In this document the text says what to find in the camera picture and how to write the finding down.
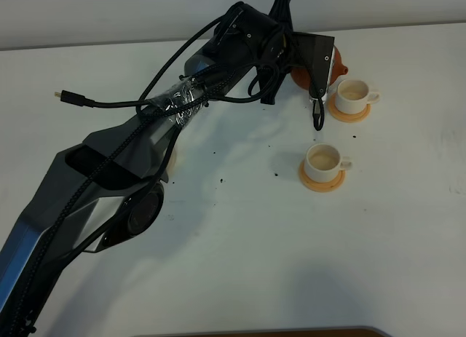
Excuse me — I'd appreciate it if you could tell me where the far white teacup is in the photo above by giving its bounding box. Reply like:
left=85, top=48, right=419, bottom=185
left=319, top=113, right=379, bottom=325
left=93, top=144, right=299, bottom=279
left=335, top=79, right=380, bottom=115

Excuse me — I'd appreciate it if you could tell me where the loose black usb cable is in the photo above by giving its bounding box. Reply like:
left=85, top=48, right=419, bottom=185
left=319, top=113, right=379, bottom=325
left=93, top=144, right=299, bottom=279
left=54, top=62, right=281, bottom=111

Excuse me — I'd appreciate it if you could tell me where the far orange round coaster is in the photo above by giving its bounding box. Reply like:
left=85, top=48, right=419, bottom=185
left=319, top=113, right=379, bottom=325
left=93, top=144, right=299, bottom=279
left=327, top=94, right=371, bottom=124

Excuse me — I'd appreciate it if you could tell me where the beige round teapot coaster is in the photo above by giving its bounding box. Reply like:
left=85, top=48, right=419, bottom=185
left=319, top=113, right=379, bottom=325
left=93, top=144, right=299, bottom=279
left=166, top=146, right=178, bottom=177

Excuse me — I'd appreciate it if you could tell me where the orange round coaster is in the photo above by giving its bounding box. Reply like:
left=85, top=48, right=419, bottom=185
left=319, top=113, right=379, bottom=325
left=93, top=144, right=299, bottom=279
left=327, top=94, right=371, bottom=124
left=298, top=160, right=346, bottom=193

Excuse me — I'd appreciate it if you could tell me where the brown clay teapot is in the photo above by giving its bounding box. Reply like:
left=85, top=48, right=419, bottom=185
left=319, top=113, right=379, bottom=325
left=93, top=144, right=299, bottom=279
left=291, top=47, right=349, bottom=90

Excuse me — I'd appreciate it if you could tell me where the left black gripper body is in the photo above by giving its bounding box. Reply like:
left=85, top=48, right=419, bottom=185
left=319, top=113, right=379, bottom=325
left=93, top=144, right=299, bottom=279
left=249, top=0, right=293, bottom=105

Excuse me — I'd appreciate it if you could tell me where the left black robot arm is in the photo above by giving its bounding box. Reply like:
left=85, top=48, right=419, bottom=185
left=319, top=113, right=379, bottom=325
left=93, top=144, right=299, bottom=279
left=1, top=0, right=293, bottom=336

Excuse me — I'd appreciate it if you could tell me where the near white teacup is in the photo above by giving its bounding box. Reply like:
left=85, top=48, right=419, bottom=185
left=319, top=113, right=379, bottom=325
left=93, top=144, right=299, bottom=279
left=304, top=143, right=352, bottom=183

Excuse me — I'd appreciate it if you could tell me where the white teacup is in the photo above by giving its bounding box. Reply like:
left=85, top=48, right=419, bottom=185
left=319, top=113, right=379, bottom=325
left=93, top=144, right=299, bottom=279
left=304, top=143, right=352, bottom=183
left=335, top=79, right=380, bottom=115

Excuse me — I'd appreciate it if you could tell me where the near orange round coaster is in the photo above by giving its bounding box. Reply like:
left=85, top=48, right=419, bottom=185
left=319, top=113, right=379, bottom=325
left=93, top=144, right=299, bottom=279
left=298, top=160, right=346, bottom=193

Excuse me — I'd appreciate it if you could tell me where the left braided black cable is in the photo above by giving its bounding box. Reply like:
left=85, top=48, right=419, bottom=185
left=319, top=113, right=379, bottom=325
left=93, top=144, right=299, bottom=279
left=7, top=15, right=325, bottom=334

